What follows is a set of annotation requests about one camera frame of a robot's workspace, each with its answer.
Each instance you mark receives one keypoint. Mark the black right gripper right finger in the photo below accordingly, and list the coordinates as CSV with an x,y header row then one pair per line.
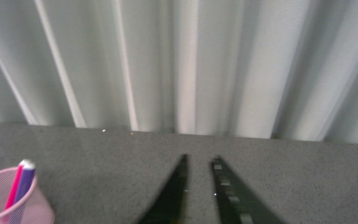
x,y
236,202

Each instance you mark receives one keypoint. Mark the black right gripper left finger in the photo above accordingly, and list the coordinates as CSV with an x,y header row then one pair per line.
x,y
167,207

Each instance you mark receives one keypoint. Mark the purple marker pen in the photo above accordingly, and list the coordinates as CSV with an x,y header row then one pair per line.
x,y
26,179

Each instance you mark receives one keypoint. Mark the pink marker pen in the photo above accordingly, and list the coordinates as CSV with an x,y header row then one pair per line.
x,y
12,193

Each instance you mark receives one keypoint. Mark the pink mesh cup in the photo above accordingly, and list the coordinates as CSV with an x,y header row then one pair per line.
x,y
33,208

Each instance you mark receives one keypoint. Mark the white pleated curtain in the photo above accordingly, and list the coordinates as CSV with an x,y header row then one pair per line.
x,y
283,69

